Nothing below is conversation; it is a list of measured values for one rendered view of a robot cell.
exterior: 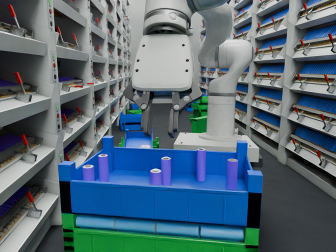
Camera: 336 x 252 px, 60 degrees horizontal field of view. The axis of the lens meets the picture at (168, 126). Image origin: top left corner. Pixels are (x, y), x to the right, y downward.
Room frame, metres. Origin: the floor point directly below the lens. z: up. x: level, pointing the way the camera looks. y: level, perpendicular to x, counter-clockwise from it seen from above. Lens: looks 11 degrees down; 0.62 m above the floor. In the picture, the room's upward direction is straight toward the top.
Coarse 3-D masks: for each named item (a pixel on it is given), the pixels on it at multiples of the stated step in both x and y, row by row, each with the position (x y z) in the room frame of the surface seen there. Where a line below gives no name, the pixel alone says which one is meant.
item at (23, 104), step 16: (0, 80) 1.00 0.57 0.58; (16, 80) 1.07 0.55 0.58; (32, 80) 1.07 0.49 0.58; (0, 96) 0.82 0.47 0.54; (16, 96) 0.89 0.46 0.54; (32, 96) 1.00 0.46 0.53; (48, 96) 1.08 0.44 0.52; (0, 112) 0.71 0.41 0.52; (16, 112) 0.80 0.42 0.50; (32, 112) 0.93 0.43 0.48
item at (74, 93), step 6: (60, 72) 1.77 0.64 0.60; (66, 72) 1.77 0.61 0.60; (72, 72) 1.77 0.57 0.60; (78, 78) 1.76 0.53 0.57; (84, 78) 1.78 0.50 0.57; (90, 78) 1.78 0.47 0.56; (60, 84) 1.18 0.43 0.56; (84, 84) 1.78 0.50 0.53; (90, 84) 1.78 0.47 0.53; (60, 90) 1.18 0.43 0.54; (72, 90) 1.40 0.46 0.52; (78, 90) 1.49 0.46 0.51; (84, 90) 1.64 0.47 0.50; (60, 96) 1.20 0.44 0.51; (66, 96) 1.29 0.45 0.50; (72, 96) 1.40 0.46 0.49; (78, 96) 1.53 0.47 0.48; (60, 102) 1.22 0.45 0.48
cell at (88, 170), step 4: (88, 164) 0.45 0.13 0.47; (84, 168) 0.44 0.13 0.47; (88, 168) 0.44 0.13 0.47; (92, 168) 0.45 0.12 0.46; (84, 172) 0.44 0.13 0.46; (88, 172) 0.44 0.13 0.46; (92, 172) 0.45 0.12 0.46; (84, 176) 0.44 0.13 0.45; (88, 176) 0.44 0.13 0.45; (92, 176) 0.44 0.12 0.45; (88, 180) 0.44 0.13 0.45; (92, 180) 0.44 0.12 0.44
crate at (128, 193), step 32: (96, 160) 0.56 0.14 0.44; (128, 160) 0.61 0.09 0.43; (160, 160) 0.60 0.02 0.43; (192, 160) 0.59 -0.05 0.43; (224, 160) 0.57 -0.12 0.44; (64, 192) 0.42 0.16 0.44; (96, 192) 0.41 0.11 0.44; (128, 192) 0.40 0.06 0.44; (160, 192) 0.40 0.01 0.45; (192, 192) 0.39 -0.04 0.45; (224, 192) 0.38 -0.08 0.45; (256, 192) 0.38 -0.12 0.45; (224, 224) 0.38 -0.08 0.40; (256, 224) 0.38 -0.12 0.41
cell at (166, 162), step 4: (164, 160) 0.48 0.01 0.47; (168, 160) 0.48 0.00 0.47; (164, 164) 0.48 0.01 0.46; (168, 164) 0.48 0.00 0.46; (164, 168) 0.48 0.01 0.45; (168, 168) 0.48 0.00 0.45; (164, 172) 0.48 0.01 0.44; (168, 172) 0.48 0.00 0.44; (164, 176) 0.48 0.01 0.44; (168, 176) 0.48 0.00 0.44; (164, 180) 0.48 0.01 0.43; (168, 180) 0.48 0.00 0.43; (164, 184) 0.48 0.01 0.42; (168, 184) 0.48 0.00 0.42
